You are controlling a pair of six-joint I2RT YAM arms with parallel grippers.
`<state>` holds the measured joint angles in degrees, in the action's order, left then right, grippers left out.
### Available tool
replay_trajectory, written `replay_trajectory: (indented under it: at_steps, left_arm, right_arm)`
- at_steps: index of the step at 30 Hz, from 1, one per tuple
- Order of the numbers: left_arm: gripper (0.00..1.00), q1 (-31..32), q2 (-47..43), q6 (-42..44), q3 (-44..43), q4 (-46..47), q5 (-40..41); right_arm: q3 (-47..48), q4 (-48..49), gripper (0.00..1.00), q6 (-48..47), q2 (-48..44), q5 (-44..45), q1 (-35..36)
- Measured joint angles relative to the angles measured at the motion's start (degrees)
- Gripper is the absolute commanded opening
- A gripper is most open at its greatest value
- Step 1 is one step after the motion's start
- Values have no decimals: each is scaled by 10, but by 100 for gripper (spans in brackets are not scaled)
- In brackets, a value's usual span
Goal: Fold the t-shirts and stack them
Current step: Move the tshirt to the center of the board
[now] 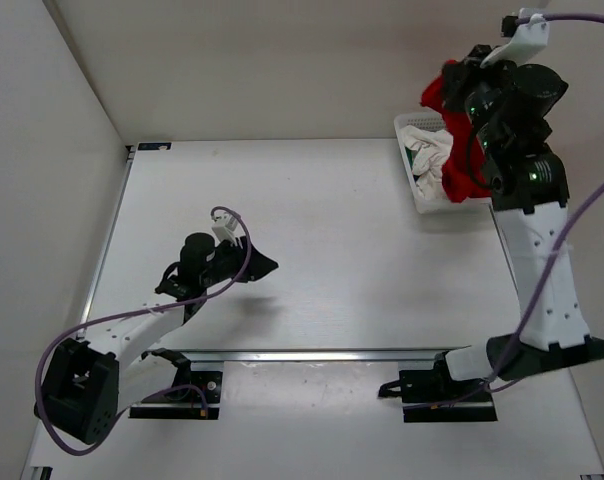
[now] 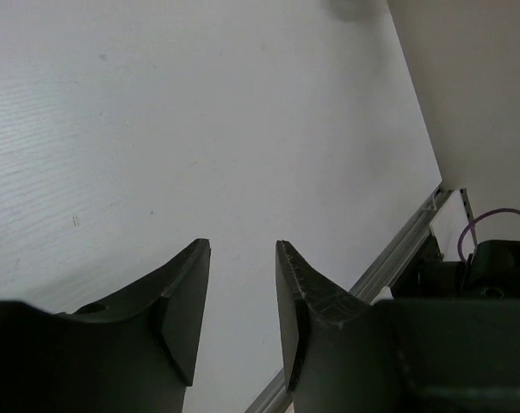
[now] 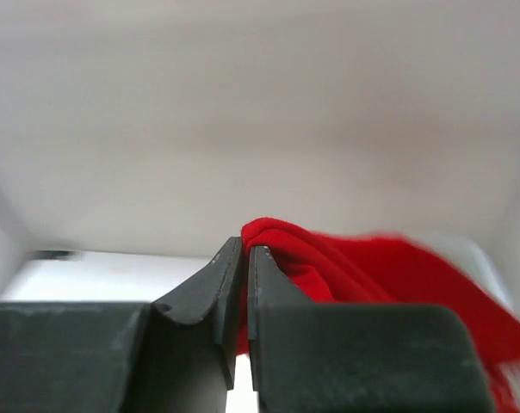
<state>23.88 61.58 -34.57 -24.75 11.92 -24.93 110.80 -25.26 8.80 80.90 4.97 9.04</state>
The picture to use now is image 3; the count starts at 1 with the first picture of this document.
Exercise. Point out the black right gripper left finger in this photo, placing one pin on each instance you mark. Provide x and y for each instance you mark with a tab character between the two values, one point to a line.
174	354

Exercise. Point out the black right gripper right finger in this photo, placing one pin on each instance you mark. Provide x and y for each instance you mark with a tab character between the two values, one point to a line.
309	357

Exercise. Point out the red t shirt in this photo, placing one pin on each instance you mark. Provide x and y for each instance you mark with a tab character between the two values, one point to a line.
392	269

